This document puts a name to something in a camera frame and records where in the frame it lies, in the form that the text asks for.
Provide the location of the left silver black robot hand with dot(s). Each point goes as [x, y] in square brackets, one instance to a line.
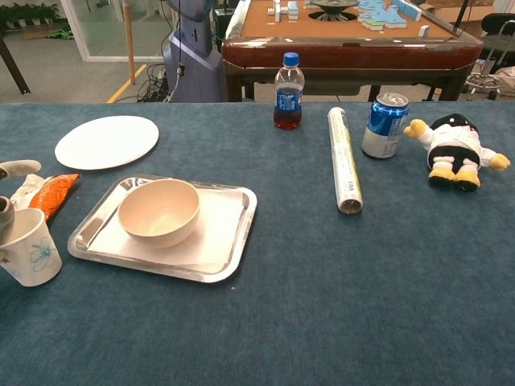
[20, 168]

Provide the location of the small white paper cup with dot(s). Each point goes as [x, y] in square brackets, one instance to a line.
[32, 257]

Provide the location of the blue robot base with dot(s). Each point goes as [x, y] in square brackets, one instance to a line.
[193, 52]

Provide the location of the silver metal tray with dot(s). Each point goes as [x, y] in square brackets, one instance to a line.
[241, 225]

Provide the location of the orange white snack packet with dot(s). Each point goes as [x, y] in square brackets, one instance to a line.
[54, 193]

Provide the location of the white round plate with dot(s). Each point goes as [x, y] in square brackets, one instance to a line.
[106, 141]

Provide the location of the black table leg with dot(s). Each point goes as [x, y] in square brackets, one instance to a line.
[14, 66]

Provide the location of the green potted plants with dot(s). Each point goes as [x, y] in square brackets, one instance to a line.
[28, 14]

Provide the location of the wooden pole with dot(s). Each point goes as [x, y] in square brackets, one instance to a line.
[129, 40]

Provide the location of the blue-capped cola bottle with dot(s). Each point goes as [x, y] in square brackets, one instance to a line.
[288, 100]

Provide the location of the blue felt table cloth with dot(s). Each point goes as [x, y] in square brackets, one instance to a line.
[281, 313]

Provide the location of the stacked blue mahjong tiles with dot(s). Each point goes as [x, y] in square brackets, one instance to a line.
[283, 10]

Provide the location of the white rolled paper tube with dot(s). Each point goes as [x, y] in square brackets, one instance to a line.
[344, 161]

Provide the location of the brown mahjong table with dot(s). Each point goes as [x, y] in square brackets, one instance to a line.
[350, 52]

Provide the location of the blue white soda can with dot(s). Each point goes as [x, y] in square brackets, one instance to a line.
[384, 128]

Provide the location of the blue white mahjong tile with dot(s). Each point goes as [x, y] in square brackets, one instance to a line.
[424, 31]

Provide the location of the black white penguin plush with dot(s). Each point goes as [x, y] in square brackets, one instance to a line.
[454, 149]

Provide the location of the swivel chair with castors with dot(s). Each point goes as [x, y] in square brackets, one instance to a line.
[497, 52]

